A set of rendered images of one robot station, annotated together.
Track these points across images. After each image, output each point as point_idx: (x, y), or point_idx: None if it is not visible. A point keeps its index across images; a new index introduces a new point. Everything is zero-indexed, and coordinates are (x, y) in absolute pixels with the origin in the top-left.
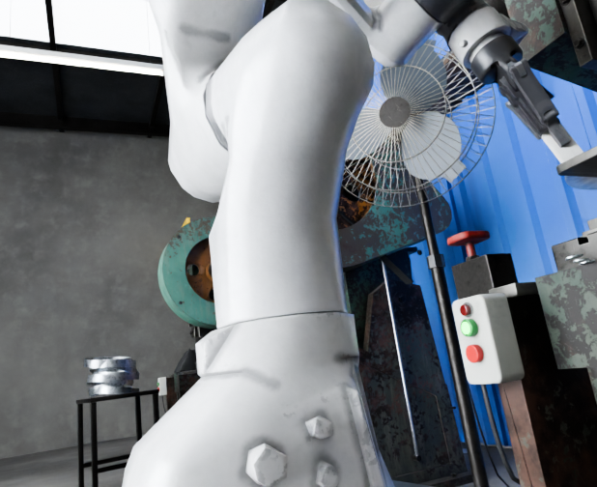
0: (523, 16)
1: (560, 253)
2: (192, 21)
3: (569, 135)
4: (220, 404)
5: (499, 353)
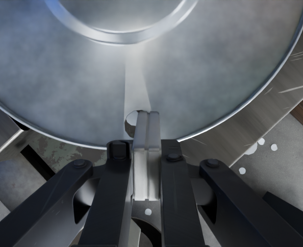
0: None
1: (4, 154)
2: None
3: (160, 135)
4: None
5: (137, 233)
